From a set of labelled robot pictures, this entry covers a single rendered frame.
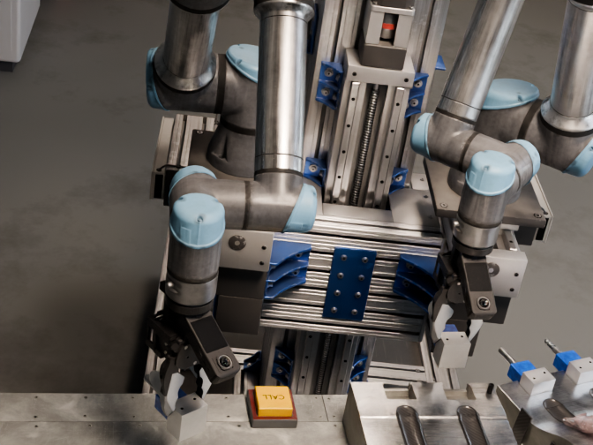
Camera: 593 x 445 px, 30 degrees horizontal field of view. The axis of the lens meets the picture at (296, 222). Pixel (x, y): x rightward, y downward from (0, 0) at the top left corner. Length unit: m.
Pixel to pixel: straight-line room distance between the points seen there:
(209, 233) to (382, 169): 0.83
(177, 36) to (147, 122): 2.71
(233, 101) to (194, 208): 0.60
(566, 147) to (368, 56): 0.42
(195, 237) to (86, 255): 2.24
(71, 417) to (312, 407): 0.43
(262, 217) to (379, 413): 0.43
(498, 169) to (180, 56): 0.60
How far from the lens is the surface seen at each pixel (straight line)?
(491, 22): 1.94
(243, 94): 2.11
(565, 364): 2.16
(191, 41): 1.93
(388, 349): 3.17
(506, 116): 2.18
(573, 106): 2.10
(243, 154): 2.16
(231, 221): 1.65
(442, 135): 1.94
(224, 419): 1.96
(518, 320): 3.81
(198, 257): 1.56
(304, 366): 2.59
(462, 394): 2.01
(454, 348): 1.97
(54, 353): 3.35
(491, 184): 1.81
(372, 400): 1.91
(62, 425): 1.93
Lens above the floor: 2.10
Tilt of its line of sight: 31 degrees down
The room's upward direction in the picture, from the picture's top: 9 degrees clockwise
